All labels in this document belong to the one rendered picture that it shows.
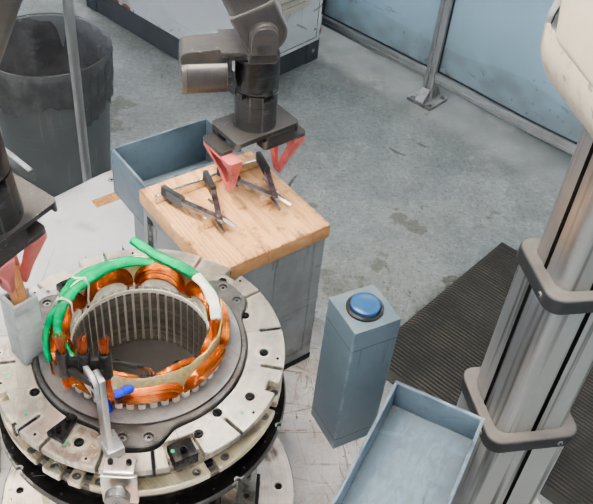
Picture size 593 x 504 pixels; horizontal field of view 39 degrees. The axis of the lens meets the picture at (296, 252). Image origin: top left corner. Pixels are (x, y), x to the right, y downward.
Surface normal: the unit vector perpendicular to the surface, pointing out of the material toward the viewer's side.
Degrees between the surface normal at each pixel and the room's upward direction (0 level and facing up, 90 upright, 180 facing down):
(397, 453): 0
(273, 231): 0
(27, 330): 90
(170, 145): 90
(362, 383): 90
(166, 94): 0
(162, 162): 90
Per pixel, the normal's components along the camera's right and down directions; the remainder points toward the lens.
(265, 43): 0.16, 0.75
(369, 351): 0.45, 0.63
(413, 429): 0.08, -0.73
